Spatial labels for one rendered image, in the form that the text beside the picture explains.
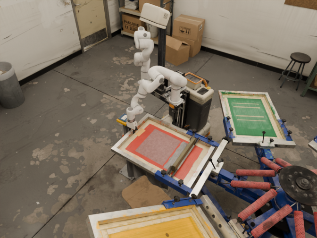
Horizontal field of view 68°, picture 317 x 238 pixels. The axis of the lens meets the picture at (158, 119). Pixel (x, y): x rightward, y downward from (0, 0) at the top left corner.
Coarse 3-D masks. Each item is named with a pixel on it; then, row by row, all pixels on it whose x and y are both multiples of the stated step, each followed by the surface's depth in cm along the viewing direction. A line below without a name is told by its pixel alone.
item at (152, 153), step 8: (136, 144) 222; (144, 144) 222; (152, 144) 222; (136, 152) 215; (144, 152) 215; (152, 152) 215; (160, 152) 215; (168, 152) 216; (152, 160) 209; (160, 160) 209; (160, 168) 203; (184, 168) 203; (176, 176) 197; (184, 176) 197
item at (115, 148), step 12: (144, 120) 242; (156, 120) 242; (132, 132) 228; (180, 132) 232; (120, 144) 218; (204, 144) 223; (132, 156) 207; (204, 156) 209; (144, 168) 199; (192, 180) 191
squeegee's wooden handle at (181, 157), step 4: (192, 140) 213; (188, 144) 209; (192, 144) 214; (184, 148) 206; (188, 148) 206; (184, 152) 203; (180, 156) 199; (184, 156) 205; (176, 160) 196; (180, 160) 198; (176, 164) 193; (172, 168) 195; (176, 168) 197
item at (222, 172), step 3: (222, 171) 191; (225, 171) 191; (228, 171) 192; (219, 174) 191; (222, 174) 189; (225, 174) 189; (228, 174) 190; (231, 174) 190; (222, 177) 191; (225, 177) 189; (228, 177) 188; (231, 177) 188; (228, 180) 189; (231, 180) 187
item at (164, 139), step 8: (144, 128) 237; (152, 128) 237; (144, 136) 229; (152, 136) 229; (160, 136) 230; (168, 136) 230; (176, 136) 230; (160, 144) 222; (168, 144) 222; (176, 144) 222; (192, 152) 216; (200, 152) 216; (192, 160) 210
